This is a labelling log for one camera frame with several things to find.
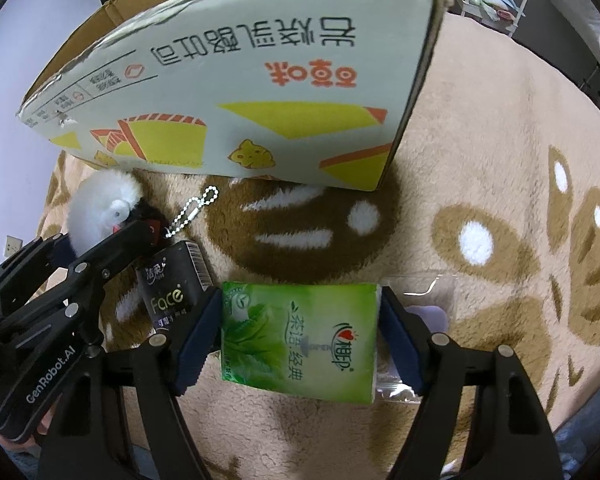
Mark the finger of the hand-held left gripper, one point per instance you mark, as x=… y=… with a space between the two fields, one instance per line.
x=30 y=265
x=115 y=250

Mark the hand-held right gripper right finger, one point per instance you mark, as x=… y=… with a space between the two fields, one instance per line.
x=400 y=345

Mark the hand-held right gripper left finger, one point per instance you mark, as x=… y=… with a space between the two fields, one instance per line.
x=200 y=345

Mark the green tissue packet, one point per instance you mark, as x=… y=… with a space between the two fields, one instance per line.
x=300 y=340

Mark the printed cardboard box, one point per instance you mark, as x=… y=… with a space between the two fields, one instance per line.
x=230 y=85

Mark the small clear plastic bag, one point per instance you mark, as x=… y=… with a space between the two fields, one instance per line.
x=430 y=310

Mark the black tissue packet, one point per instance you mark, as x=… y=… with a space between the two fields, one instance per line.
x=172 y=285

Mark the person's jeans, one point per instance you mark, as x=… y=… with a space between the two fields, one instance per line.
x=580 y=435

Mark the wall socket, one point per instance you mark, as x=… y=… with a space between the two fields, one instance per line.
x=13 y=245

